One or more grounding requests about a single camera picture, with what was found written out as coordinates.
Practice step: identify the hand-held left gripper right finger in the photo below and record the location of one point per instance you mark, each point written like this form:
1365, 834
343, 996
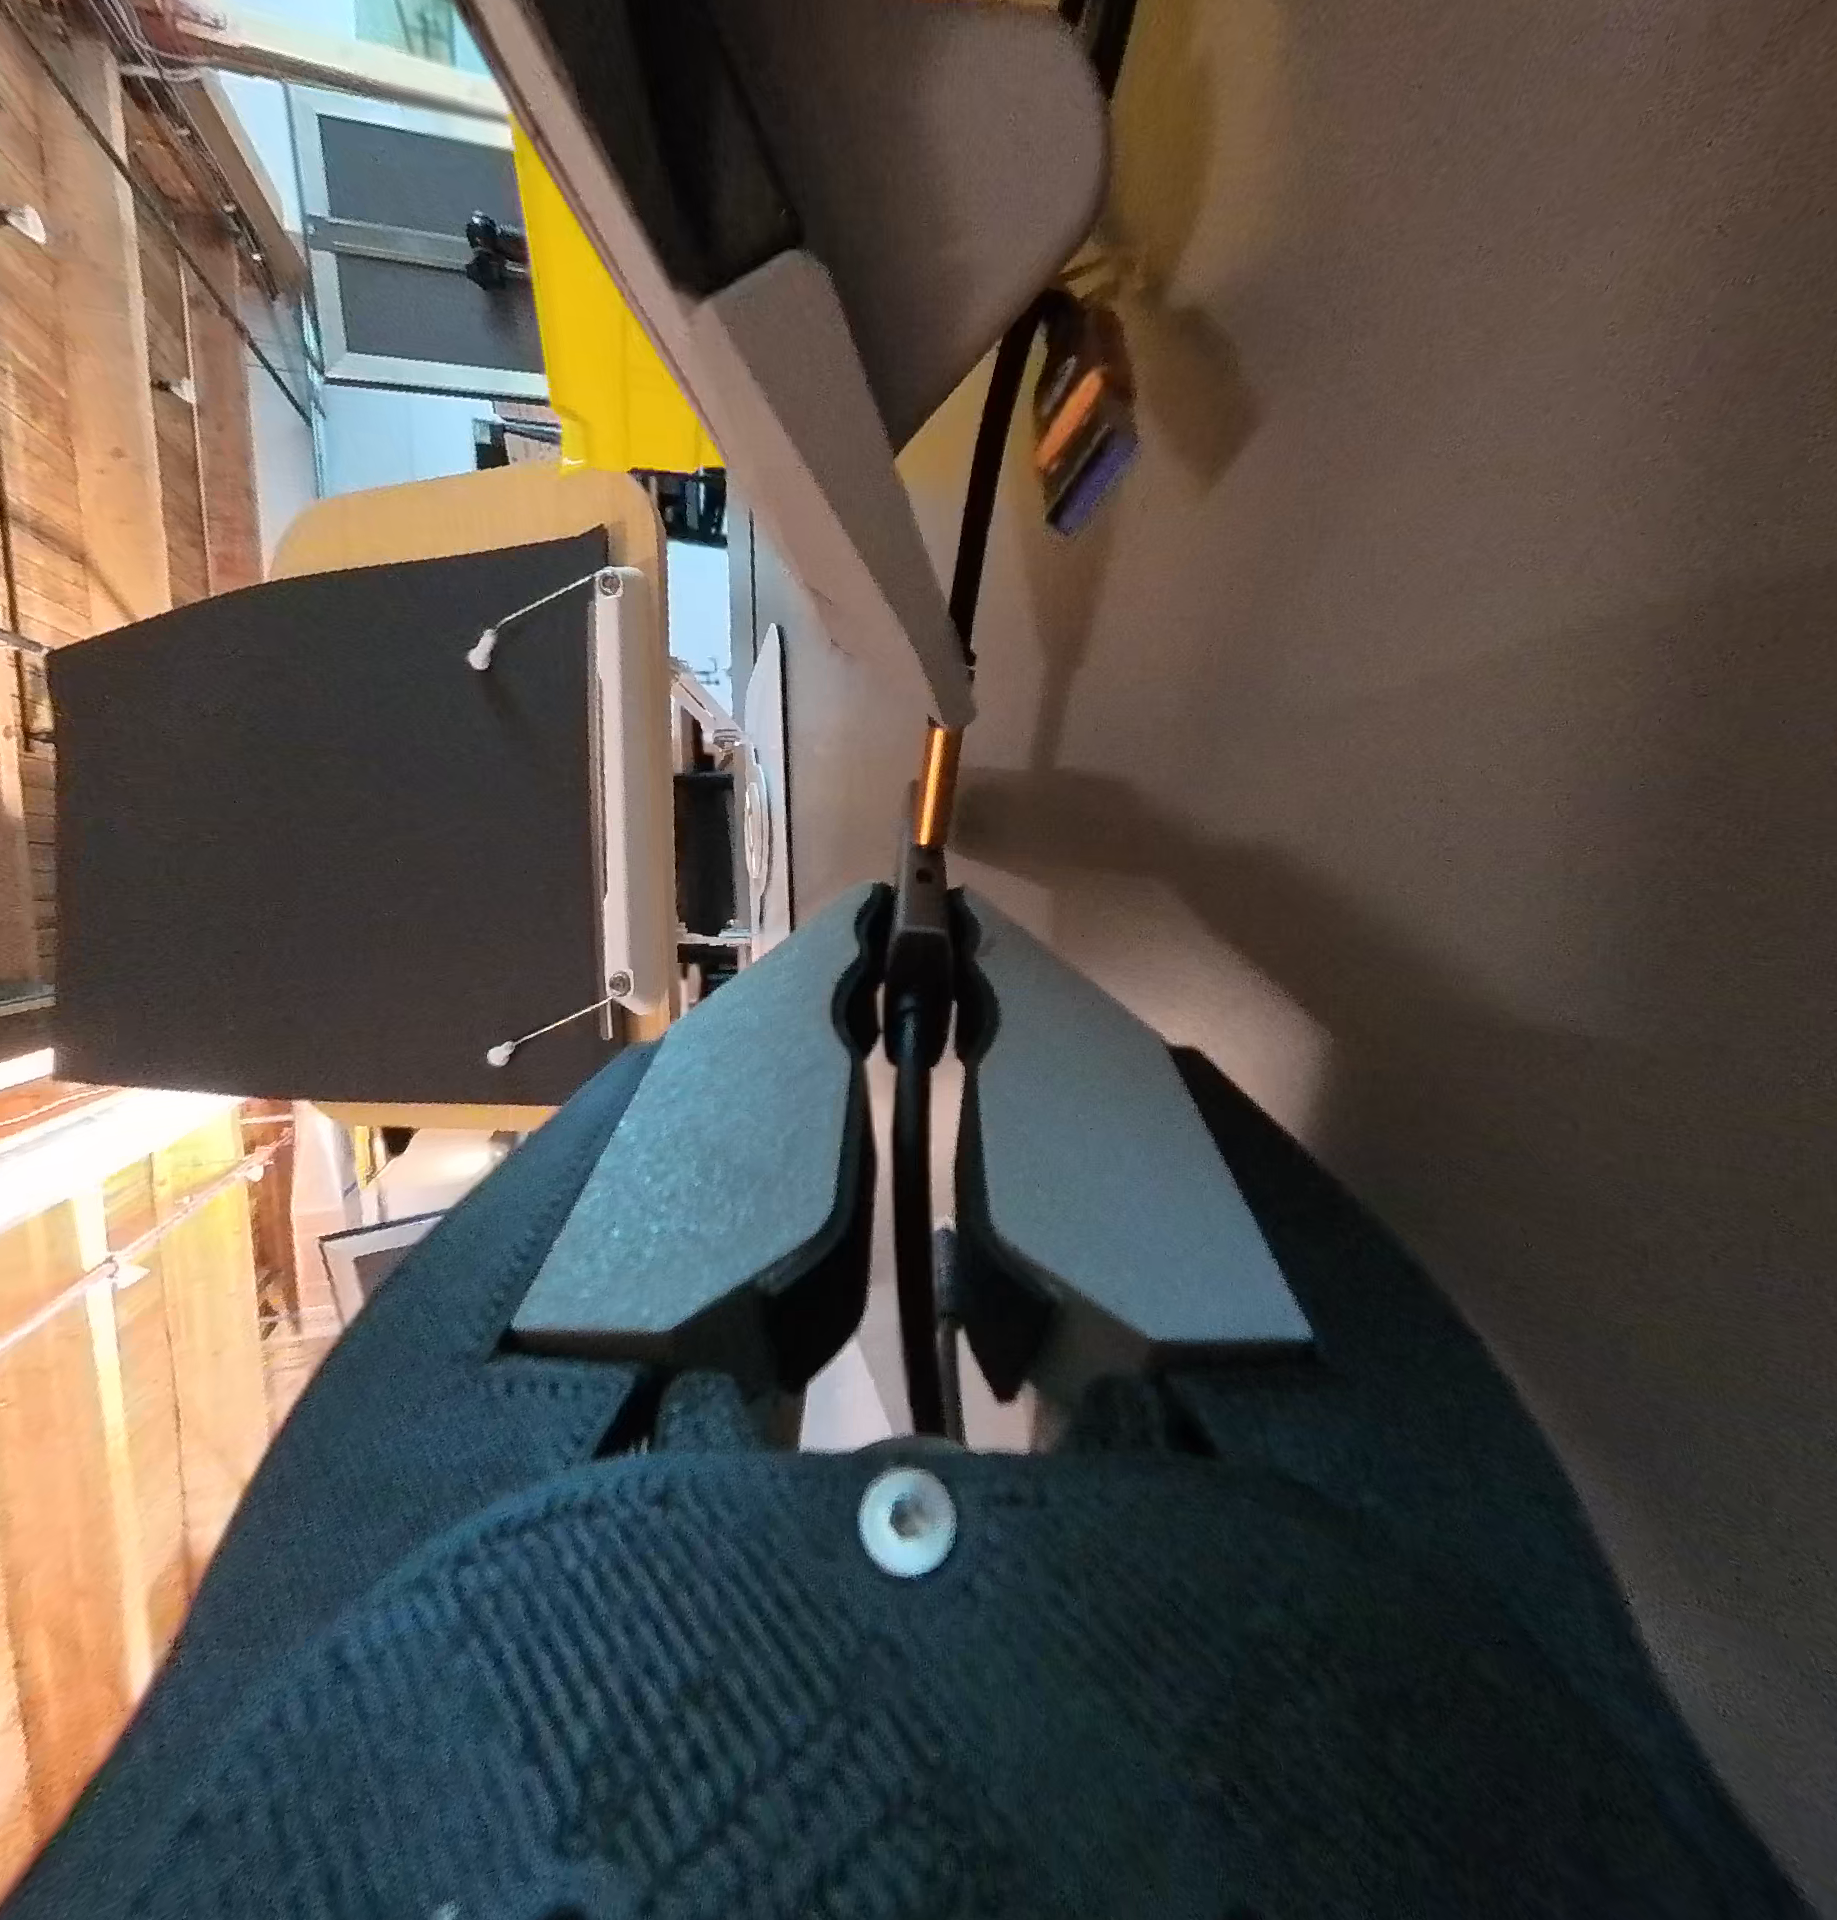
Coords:
1127, 1185

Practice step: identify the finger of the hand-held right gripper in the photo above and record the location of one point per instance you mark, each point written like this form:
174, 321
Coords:
978, 180
842, 451

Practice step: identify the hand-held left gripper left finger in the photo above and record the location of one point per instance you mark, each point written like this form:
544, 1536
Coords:
708, 1155

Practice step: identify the dark grey usb hub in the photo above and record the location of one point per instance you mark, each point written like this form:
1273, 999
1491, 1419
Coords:
918, 938

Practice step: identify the purple and orange object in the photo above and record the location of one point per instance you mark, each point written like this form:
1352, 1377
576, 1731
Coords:
1092, 436

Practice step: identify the yellow plastic bin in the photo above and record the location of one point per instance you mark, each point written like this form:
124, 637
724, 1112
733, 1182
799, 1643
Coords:
618, 331

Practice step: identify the light wooden board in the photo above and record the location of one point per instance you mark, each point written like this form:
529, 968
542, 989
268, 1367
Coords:
453, 511

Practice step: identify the grey framed window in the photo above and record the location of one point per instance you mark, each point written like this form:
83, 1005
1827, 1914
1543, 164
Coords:
407, 240

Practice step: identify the black flat panel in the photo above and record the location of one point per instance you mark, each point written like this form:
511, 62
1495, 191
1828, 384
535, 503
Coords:
333, 811

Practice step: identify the white plastic bracket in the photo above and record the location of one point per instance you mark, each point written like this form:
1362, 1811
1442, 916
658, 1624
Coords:
632, 781

